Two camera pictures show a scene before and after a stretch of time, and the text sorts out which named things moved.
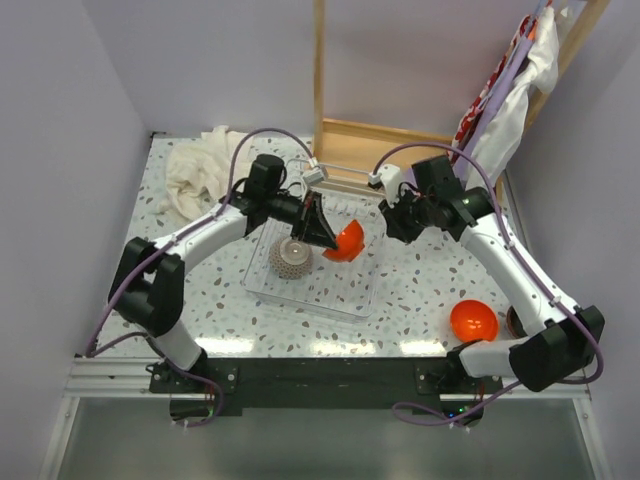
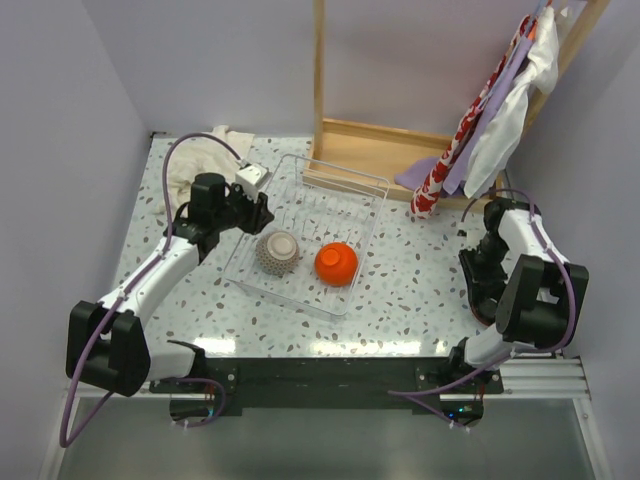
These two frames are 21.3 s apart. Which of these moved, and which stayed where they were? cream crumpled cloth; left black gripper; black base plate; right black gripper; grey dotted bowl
Moved: right black gripper; grey dotted bowl; left black gripper
Stayed: black base plate; cream crumpled cloth
